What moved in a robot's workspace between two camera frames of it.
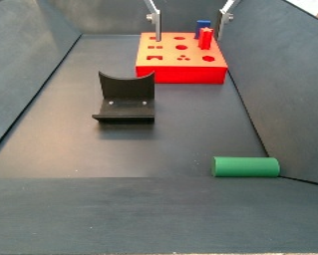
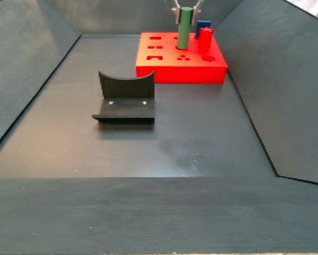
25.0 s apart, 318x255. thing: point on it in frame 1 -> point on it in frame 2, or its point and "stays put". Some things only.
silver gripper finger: [225, 17] -> [196, 10]
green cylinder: [245, 166] -> [185, 18]
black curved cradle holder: [129, 99] stays put
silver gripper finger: [156, 17] -> [176, 11]
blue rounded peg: [201, 24] stays put
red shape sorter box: [176, 60] stays put
